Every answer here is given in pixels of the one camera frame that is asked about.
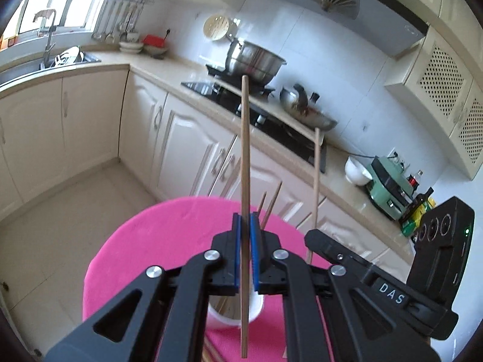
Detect large steel pot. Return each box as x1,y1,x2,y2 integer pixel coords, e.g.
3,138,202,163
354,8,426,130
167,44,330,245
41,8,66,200
225,36,287,85

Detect green kitchen appliance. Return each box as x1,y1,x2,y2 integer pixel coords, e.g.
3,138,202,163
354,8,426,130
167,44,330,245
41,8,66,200
367,155,416,221

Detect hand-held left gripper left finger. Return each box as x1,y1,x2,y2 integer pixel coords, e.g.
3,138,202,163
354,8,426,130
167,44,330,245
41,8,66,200
45,213,241,362

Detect stack of white bowls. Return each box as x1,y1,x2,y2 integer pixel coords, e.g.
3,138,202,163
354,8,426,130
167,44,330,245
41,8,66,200
119,40,145,54

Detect pink round table cloth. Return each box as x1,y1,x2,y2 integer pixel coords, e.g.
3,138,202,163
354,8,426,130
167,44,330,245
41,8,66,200
82,196,336,362

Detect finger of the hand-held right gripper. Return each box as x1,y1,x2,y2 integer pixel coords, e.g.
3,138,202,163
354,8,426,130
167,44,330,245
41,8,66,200
305,229,372,283

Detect steel wok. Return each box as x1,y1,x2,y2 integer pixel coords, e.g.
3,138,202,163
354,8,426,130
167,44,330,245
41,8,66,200
279,84,339,131

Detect white bowl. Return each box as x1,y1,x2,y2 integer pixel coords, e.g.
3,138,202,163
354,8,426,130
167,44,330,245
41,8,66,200
344,156,374,186

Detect cream lattice wall cabinet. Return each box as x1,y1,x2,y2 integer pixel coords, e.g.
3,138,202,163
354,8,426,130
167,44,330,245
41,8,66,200
385,26,483,180

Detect pink cup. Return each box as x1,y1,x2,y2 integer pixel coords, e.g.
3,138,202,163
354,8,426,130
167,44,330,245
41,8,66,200
207,293,265,329

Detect cream round colander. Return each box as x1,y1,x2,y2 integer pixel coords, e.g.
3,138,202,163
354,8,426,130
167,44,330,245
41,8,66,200
203,14,238,41

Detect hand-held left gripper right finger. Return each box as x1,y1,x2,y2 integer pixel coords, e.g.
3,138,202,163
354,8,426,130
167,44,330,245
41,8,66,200
250,213,442,362

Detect row of hanging kitchen utensils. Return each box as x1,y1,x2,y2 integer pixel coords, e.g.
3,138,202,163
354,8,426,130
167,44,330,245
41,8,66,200
92,0,155,44

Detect black gas stove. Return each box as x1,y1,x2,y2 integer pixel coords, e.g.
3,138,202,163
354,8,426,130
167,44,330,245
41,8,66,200
181,64,327,174

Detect dark glass bottle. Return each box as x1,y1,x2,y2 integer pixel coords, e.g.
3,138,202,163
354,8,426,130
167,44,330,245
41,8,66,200
413,187,434,212

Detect steel faucet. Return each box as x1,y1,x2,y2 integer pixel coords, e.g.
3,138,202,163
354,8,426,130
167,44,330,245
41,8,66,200
34,9,58,69

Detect grey range hood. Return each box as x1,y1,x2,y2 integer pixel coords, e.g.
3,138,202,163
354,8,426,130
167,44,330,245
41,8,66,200
251,0,430,58

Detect steel sink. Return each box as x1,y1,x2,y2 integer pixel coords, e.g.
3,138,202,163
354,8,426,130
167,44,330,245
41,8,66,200
0,52,102,85

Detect cream sink base cabinets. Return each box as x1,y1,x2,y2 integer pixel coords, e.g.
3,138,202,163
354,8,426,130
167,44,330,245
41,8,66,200
0,64,131,220

